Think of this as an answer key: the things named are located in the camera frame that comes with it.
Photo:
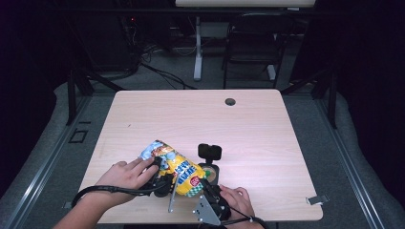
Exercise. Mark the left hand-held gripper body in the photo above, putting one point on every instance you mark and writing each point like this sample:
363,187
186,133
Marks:
164,187

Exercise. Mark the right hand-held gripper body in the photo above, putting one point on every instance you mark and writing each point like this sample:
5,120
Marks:
213,208

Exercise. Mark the yellow spouted seasoning pouch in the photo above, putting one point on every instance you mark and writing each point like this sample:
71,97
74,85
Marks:
184,171

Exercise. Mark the glass seasoning jar black lid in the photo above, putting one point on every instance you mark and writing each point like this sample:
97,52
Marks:
209,152

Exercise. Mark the person's right hand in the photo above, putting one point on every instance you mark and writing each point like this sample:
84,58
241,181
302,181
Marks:
238,202

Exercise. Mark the person's left hand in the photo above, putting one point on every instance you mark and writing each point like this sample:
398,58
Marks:
124,178

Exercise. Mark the grey tape piece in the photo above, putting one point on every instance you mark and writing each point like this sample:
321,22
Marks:
66,204
316,200

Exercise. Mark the black metal stand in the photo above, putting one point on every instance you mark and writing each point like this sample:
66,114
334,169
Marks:
72,95
332,95

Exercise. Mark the white desk leg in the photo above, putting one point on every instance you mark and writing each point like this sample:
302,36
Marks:
198,51

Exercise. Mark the black equipment with red light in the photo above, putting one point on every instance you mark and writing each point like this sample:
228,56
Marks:
130,38

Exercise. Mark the black folding chair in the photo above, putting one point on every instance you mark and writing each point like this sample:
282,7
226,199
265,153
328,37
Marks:
258,38

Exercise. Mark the aluminium floor rail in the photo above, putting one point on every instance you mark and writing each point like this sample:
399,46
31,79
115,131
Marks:
350,165
41,165

